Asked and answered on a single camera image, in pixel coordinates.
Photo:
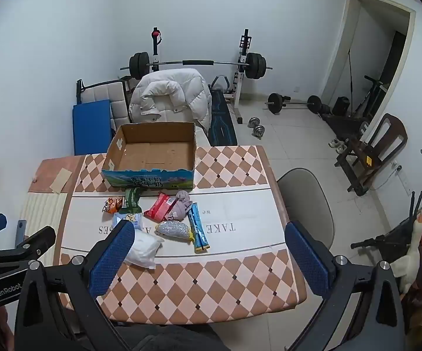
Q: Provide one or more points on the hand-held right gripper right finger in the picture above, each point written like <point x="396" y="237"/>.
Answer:
<point x="307" y="259"/>

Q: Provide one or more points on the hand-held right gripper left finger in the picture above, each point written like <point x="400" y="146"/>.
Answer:
<point x="112" y="259"/>

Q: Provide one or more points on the white plastic bag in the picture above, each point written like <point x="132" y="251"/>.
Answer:
<point x="143" y="248"/>

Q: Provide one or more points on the light blue star packet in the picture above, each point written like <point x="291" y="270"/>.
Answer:
<point x="128" y="218"/>

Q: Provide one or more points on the orange snack packet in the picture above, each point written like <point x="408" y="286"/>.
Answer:
<point x="113" y="204"/>

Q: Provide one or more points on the green snack packet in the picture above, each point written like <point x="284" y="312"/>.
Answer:
<point x="132" y="199"/>

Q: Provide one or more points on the silver glitter pouch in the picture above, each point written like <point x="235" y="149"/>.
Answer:
<point x="172" y="229"/>

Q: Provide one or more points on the red snack packet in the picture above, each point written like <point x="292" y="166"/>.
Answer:
<point x="159" y="206"/>

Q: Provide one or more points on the long blue snack packet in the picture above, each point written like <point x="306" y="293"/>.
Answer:
<point x="198" y="226"/>

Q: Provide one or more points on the printed cardboard box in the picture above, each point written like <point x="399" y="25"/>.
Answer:
<point x="152" y="153"/>

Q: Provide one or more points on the cream ribbed mat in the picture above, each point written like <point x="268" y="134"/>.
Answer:
<point x="42" y="212"/>

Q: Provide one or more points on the beige shell chair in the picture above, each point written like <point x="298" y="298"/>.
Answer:
<point x="306" y="197"/>

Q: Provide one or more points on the beige paper piece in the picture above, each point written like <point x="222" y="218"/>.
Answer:
<point x="61" y="181"/>

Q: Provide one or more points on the checkered tablecloth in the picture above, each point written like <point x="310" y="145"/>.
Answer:
<point x="232" y="204"/>

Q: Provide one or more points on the white goose plush toy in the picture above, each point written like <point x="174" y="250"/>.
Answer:
<point x="413" y="241"/>

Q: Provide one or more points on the white shoe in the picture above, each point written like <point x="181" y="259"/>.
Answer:
<point x="333" y="143"/>
<point x="341" y="148"/>

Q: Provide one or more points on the black router with antennas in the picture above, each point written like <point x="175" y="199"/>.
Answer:
<point x="413" y="204"/>

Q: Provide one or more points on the blue folded mat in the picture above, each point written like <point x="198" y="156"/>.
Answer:
<point x="90" y="128"/>

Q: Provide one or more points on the chrome dumbbell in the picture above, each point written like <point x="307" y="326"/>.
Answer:
<point x="259" y="132"/>
<point x="252" y="122"/>

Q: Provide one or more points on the dark floor mat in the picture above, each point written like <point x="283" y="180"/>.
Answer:
<point x="346" y="126"/>

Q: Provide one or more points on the white chair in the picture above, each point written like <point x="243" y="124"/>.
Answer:
<point x="201" y="137"/>

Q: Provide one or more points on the dark wooden chair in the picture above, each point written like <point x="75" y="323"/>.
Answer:
<point x="393" y="131"/>

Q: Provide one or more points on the black round weight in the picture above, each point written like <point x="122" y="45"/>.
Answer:
<point x="341" y="106"/>

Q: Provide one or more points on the black blue weight bench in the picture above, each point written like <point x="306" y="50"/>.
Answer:
<point x="221" y="124"/>

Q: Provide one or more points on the small barbell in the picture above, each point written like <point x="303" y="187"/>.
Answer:
<point x="276" y="101"/>

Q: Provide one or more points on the cream quilted padded panel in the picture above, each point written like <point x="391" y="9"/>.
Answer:
<point x="101" y="93"/>

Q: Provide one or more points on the white barbell rack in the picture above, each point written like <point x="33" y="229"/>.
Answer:
<point x="237" y="95"/>

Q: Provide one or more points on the white puffer jacket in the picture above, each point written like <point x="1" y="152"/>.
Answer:
<point x="181" y="91"/>

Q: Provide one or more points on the barbell with black plates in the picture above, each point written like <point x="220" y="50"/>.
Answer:
<point x="196" y="62"/>

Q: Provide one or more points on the grey metal bracket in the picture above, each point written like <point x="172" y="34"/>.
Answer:
<point x="21" y="230"/>

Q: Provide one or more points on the white wall socket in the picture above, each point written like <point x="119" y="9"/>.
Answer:
<point x="405" y="184"/>

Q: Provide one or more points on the white door frame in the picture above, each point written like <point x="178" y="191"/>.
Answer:
<point x="338" y="44"/>

